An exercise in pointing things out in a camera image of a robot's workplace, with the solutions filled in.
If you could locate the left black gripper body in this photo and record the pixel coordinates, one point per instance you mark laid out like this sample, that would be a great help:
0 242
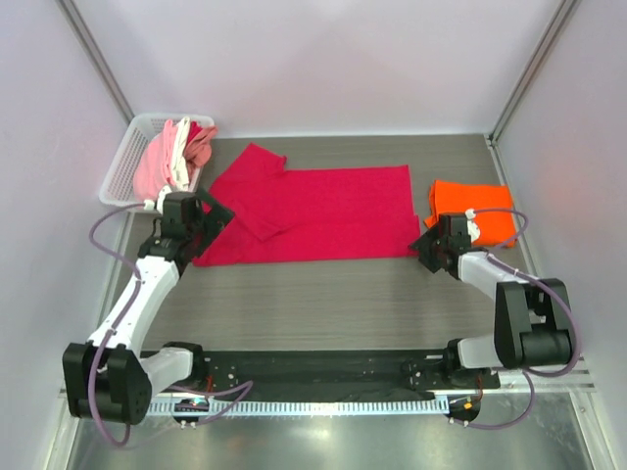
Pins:
194 228

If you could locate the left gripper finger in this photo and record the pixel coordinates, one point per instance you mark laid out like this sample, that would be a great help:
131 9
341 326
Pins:
205 234
215 213

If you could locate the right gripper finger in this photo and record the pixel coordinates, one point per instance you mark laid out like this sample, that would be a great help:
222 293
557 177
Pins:
425 244
428 257

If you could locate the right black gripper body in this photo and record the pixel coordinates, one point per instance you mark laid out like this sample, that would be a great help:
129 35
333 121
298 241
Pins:
440 246

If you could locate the crimson red t shirt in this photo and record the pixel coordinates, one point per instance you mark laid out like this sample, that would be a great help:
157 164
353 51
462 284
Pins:
286 215

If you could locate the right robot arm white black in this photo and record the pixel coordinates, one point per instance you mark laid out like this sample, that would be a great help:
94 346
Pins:
534 330

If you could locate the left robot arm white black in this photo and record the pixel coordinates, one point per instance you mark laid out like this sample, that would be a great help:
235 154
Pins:
107 377

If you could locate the white t shirt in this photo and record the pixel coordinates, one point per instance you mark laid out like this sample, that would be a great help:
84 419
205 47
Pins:
178 165

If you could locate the folded orange t shirt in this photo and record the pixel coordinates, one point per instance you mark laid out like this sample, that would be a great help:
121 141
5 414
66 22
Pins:
492 205

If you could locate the light pink t shirt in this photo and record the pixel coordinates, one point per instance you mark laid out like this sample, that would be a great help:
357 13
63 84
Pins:
154 171

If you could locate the salmon pink t shirt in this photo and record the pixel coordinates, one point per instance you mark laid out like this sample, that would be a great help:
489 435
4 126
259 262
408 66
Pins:
198 152

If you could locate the white plastic laundry basket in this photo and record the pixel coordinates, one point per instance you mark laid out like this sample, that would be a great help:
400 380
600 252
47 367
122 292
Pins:
117 188

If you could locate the dark red t shirt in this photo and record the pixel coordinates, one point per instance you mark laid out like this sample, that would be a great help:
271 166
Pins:
194 130

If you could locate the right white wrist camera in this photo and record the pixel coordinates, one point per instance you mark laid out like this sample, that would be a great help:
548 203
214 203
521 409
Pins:
472 226

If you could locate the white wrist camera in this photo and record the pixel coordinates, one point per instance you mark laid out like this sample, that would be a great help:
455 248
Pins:
155 205
472 226

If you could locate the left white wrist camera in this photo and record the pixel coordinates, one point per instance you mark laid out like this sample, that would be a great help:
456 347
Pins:
155 205

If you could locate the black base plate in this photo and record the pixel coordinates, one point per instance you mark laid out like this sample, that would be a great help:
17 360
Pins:
337 376

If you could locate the slotted cable duct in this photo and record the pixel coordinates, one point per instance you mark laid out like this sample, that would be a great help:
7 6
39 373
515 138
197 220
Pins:
197 408

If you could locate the left aluminium frame post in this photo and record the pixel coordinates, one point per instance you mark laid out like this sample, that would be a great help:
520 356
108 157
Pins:
90 47

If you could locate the aluminium frame post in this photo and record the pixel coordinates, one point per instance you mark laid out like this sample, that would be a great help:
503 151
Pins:
90 47
548 40

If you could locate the right aluminium frame post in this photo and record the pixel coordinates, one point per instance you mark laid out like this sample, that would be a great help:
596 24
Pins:
548 40

